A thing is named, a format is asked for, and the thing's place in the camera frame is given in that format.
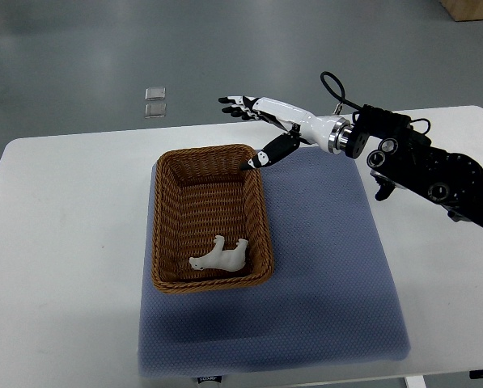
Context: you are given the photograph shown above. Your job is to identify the brown wicker basket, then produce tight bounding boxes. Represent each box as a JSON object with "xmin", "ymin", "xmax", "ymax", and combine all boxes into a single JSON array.
[{"xmin": 151, "ymin": 144, "xmax": 273, "ymax": 293}]

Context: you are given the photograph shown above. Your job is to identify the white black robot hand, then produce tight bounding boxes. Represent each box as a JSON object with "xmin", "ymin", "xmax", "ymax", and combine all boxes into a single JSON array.
[{"xmin": 218, "ymin": 95, "xmax": 352, "ymax": 171}]

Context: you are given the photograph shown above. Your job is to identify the blue quilted mat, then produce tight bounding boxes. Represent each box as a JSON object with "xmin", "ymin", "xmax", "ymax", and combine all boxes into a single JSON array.
[{"xmin": 138, "ymin": 147, "xmax": 410, "ymax": 378}]

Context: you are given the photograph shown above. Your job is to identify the white polar bear figurine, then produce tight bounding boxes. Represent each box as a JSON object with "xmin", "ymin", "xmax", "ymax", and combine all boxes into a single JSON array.
[{"xmin": 189, "ymin": 235, "xmax": 248, "ymax": 272}]

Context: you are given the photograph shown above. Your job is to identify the wooden box corner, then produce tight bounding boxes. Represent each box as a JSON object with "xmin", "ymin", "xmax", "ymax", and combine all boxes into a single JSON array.
[{"xmin": 440, "ymin": 0, "xmax": 483, "ymax": 22}]

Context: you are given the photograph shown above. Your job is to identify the upper metal floor plate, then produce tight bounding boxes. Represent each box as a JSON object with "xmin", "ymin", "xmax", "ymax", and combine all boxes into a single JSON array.
[{"xmin": 145, "ymin": 86, "xmax": 166, "ymax": 101}]

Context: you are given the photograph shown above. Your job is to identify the black label tag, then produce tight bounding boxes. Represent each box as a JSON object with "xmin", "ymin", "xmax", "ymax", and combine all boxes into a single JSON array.
[{"xmin": 197, "ymin": 375, "xmax": 222, "ymax": 384}]

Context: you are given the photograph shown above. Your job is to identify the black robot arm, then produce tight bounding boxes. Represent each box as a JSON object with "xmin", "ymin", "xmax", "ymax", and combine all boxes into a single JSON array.
[{"xmin": 338, "ymin": 104, "xmax": 483, "ymax": 228}]

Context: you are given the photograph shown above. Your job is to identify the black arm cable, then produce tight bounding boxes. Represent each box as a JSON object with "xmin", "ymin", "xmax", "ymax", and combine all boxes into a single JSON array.
[{"xmin": 320, "ymin": 71, "xmax": 432, "ymax": 137}]

